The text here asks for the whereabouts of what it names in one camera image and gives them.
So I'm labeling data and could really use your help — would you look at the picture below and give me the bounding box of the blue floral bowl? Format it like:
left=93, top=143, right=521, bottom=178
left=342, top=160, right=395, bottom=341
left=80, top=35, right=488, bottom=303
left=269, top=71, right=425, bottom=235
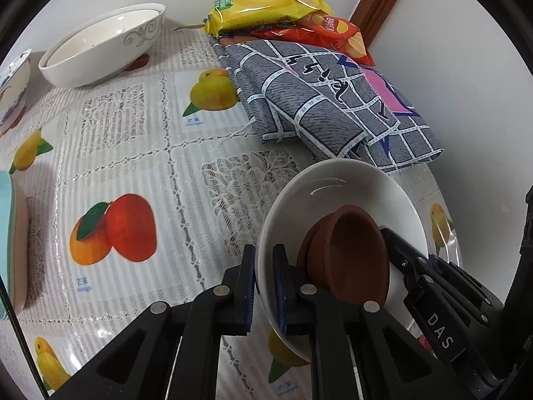
left=0, top=49, right=32, bottom=132

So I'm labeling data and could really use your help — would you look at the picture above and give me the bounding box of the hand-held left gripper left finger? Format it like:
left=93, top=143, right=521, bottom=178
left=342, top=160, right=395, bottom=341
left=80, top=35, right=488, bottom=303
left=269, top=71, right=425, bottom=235
left=50, top=244, right=257, bottom=400

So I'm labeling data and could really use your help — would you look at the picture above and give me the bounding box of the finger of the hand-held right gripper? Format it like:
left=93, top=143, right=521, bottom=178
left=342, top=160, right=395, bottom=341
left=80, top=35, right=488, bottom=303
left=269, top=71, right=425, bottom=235
left=431, top=254, right=504, bottom=322
left=380, top=228, right=434, bottom=285

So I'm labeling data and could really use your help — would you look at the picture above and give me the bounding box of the brown snack packet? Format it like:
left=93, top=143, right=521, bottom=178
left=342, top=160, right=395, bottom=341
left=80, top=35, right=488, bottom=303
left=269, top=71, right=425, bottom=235
left=217, top=31, right=259, bottom=46

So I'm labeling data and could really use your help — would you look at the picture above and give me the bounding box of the plain white bowl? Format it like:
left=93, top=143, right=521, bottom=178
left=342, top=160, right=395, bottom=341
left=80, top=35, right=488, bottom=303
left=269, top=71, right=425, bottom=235
left=255, top=158, right=429, bottom=363

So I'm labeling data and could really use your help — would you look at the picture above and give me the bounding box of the fruit printed tablecloth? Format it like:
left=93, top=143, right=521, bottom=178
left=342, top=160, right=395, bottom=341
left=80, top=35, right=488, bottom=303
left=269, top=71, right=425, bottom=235
left=0, top=21, right=463, bottom=400

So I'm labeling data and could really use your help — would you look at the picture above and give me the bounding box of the grey checked cloth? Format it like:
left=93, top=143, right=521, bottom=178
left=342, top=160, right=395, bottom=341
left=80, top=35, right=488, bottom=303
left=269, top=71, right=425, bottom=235
left=214, top=39, right=445, bottom=173

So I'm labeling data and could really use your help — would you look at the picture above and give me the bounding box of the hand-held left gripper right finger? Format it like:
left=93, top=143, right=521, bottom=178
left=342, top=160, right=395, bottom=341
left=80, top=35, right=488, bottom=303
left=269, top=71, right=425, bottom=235
left=272, top=244, right=463, bottom=400

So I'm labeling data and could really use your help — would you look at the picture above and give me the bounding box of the large grey-patterned white bowl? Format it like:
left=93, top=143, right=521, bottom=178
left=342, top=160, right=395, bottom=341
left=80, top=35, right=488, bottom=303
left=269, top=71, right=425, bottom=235
left=38, top=3, right=166, bottom=88

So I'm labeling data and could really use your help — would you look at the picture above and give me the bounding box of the yellow chips bag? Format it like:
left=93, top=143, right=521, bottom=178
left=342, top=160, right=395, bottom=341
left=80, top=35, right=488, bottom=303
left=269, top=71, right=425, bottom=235
left=204, top=0, right=336, bottom=36

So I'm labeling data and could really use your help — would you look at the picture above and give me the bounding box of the brown clay saucer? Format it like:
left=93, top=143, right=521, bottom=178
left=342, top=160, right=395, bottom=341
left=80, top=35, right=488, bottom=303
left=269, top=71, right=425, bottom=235
left=296, top=212, right=338, bottom=288
left=322, top=205, right=392, bottom=306

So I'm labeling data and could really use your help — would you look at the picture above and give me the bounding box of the wooden door frame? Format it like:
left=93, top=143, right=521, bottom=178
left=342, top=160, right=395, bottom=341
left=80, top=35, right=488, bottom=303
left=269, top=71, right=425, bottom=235
left=349, top=0, right=417, bottom=48

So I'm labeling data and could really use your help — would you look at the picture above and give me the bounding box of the orange chips bag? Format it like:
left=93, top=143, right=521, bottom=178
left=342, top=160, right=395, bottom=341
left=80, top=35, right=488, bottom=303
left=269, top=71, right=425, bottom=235
left=250, top=13, right=375, bottom=67

